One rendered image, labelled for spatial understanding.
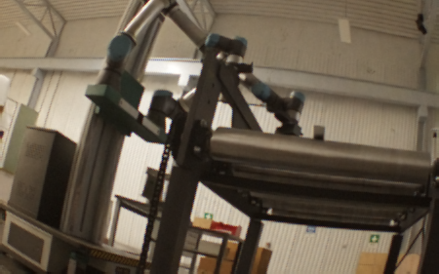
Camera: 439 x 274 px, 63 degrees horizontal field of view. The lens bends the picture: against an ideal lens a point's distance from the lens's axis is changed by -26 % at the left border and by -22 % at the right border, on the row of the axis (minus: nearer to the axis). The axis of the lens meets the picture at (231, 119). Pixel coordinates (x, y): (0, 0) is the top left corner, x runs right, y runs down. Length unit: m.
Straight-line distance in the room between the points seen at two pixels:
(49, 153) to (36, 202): 0.29
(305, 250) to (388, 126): 4.36
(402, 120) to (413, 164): 11.59
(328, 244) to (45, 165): 10.44
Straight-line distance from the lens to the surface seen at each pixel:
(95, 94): 2.05
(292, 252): 12.11
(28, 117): 5.35
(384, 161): 1.40
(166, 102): 2.49
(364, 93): 12.54
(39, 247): 2.07
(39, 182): 2.24
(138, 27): 2.06
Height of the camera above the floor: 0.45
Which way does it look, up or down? 18 degrees up
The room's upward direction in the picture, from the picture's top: 14 degrees clockwise
